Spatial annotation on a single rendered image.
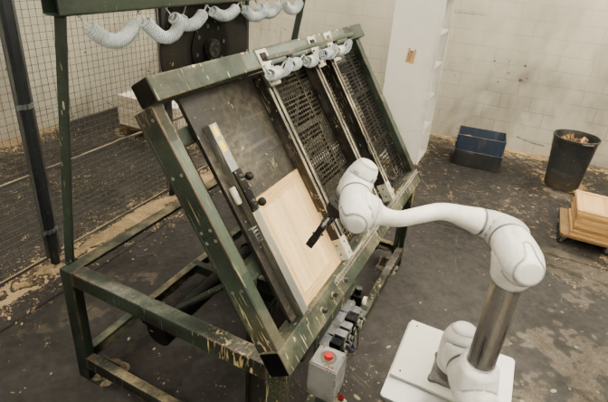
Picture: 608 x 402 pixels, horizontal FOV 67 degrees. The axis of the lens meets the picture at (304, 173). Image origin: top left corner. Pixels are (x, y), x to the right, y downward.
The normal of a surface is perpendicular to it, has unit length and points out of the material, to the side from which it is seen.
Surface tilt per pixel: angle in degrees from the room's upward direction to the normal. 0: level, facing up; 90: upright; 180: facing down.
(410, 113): 90
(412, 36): 90
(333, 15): 90
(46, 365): 0
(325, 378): 90
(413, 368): 1
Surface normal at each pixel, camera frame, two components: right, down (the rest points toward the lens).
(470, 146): -0.36, 0.38
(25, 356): 0.07, -0.90
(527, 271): -0.04, 0.33
